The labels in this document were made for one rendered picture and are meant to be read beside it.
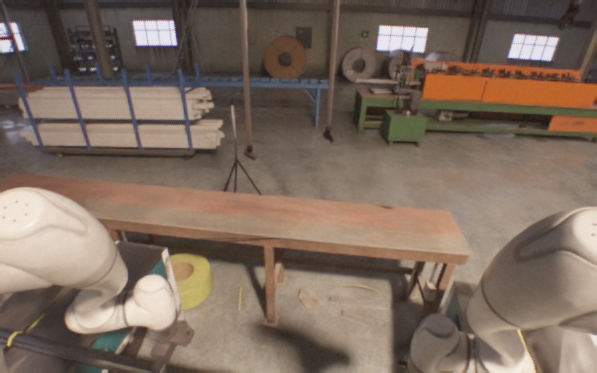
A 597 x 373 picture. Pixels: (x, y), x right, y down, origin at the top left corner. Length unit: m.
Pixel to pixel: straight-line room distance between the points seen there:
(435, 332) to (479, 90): 6.08
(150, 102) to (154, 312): 3.99
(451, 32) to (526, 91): 8.17
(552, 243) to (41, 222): 0.57
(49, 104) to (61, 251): 5.16
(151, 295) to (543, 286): 0.86
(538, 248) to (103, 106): 5.04
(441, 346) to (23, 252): 0.84
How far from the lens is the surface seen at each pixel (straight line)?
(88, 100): 5.21
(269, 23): 13.69
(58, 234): 0.46
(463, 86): 6.56
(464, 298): 1.75
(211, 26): 14.11
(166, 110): 4.69
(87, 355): 1.53
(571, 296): 0.41
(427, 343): 0.90
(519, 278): 0.43
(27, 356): 1.69
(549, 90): 7.52
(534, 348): 1.71
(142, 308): 0.99
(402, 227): 1.97
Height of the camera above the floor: 1.89
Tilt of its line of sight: 29 degrees down
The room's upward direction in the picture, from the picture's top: 2 degrees clockwise
